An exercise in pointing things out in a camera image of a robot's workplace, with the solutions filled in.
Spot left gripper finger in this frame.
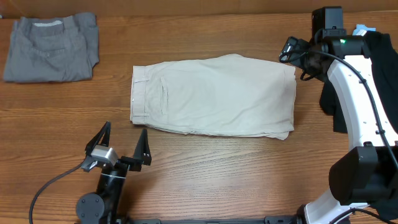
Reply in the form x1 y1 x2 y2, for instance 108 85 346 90
85 121 111 156
133 129 152 166

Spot beige shorts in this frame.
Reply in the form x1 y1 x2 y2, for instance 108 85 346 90
130 54 296 140

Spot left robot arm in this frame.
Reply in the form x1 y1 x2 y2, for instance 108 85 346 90
76 121 152 224

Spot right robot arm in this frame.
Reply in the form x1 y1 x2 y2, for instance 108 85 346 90
265 6 397 223

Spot light blue tag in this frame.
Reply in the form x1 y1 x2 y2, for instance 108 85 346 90
353 24 376 36

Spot black garment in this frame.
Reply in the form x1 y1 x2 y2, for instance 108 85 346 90
305 32 397 223

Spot folded grey shorts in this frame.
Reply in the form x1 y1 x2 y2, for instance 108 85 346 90
3 12 99 83

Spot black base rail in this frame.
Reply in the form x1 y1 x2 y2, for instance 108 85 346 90
114 215 303 224

